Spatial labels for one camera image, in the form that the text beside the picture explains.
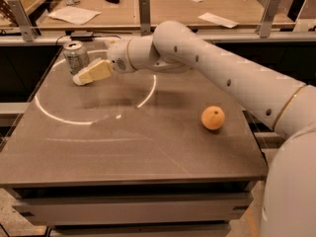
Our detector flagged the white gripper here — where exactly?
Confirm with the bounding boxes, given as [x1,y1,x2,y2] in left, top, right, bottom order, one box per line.
[72,40,135,86]

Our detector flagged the silver 7up soda can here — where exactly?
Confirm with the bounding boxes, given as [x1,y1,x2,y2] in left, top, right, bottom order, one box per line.
[63,40,90,75]

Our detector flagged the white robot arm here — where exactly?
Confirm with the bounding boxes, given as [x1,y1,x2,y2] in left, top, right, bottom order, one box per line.
[73,21,316,237]

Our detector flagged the black power adapter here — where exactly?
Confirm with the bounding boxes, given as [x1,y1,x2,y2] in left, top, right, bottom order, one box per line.
[70,32,93,41]

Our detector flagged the white paper sheet left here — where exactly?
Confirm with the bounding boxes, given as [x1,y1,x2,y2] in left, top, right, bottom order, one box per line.
[48,6,100,25]

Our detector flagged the white paper sheet right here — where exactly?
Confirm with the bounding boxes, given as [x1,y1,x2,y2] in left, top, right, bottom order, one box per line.
[198,13,238,29]

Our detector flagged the orange fruit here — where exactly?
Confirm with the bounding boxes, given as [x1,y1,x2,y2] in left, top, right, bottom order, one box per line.
[200,106,225,130]

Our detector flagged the grey table drawer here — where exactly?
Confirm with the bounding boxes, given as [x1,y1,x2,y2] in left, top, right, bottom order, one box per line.
[14,193,253,225]

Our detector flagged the metal bracket middle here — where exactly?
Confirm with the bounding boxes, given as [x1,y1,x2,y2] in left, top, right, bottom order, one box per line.
[138,0,151,36]

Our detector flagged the metal bracket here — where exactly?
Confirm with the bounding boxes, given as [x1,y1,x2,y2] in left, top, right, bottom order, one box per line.
[256,0,280,39]
[8,0,38,41]
[138,0,151,36]

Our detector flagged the metal bracket left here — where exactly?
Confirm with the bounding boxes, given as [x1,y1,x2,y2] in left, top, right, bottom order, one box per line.
[8,0,38,41]

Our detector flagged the metal bracket right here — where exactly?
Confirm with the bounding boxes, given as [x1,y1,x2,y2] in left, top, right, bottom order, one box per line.
[256,0,280,39]

